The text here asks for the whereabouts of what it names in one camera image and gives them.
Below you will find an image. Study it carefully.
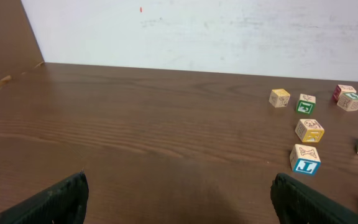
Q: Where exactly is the yellow K wooden block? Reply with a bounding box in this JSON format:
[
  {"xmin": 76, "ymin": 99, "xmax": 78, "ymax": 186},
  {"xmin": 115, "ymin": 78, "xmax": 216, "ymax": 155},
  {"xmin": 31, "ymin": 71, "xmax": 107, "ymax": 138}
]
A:
[{"xmin": 295, "ymin": 119, "xmax": 324, "ymax": 142}]

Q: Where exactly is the blue sided X wooden block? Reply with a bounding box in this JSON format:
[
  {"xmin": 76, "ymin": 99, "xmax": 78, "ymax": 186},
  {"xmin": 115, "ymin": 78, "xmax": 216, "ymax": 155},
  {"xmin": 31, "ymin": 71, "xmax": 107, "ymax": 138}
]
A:
[{"xmin": 290, "ymin": 144, "xmax": 321, "ymax": 175}]

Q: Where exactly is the green F wooden block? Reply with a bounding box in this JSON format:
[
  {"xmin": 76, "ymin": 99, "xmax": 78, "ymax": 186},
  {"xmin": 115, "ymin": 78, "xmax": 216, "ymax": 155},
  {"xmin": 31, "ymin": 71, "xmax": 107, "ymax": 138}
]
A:
[{"xmin": 295, "ymin": 94, "xmax": 316, "ymax": 114}]

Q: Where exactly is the red sided wooden block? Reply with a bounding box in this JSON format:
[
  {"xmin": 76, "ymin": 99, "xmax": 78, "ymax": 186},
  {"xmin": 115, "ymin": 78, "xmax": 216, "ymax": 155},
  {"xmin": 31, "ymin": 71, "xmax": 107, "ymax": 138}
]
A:
[{"xmin": 333, "ymin": 85, "xmax": 357, "ymax": 101}]

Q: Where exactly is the green 4 wooden block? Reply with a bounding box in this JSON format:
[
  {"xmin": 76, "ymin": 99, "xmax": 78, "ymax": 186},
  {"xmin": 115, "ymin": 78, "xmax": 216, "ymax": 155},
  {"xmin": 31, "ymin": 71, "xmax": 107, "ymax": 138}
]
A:
[{"xmin": 337, "ymin": 92, "xmax": 358, "ymax": 111}]

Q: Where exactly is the yellow top wooden block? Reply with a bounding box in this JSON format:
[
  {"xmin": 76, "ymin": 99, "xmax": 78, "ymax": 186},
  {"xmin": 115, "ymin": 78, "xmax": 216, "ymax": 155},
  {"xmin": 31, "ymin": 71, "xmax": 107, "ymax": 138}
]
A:
[{"xmin": 268, "ymin": 89, "xmax": 290, "ymax": 108}]

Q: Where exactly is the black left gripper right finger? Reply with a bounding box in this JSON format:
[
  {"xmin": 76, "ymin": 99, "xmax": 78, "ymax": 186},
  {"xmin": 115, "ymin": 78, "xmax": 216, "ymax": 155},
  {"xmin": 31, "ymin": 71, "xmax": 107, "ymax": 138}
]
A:
[{"xmin": 270, "ymin": 173, "xmax": 358, "ymax": 224}]

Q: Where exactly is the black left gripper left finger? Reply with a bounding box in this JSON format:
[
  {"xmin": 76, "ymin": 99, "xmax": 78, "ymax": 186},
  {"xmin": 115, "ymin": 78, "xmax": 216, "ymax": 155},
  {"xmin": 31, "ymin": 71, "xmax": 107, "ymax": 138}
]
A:
[{"xmin": 0, "ymin": 171, "xmax": 89, "ymax": 224}]

